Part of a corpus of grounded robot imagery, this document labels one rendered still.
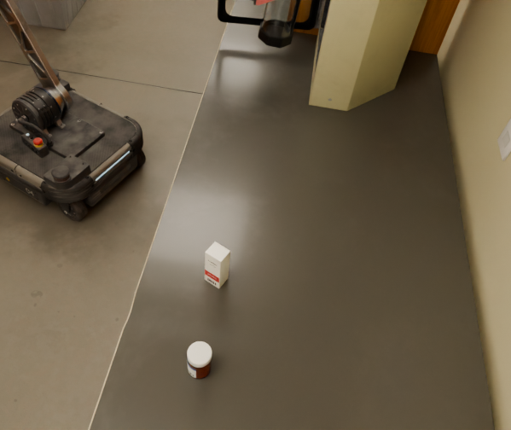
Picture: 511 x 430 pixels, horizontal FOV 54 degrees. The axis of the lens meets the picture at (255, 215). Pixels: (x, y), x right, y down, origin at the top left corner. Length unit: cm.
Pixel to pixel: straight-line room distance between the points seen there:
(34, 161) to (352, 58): 147
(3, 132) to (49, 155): 26
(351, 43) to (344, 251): 53
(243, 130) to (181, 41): 212
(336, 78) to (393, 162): 27
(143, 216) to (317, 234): 134
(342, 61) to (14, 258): 158
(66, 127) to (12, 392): 112
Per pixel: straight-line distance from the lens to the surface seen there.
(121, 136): 238
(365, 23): 133
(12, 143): 245
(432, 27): 178
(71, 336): 209
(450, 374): 107
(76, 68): 324
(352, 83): 142
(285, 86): 152
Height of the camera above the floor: 184
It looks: 51 degrees down
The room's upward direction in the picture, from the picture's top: 8 degrees clockwise
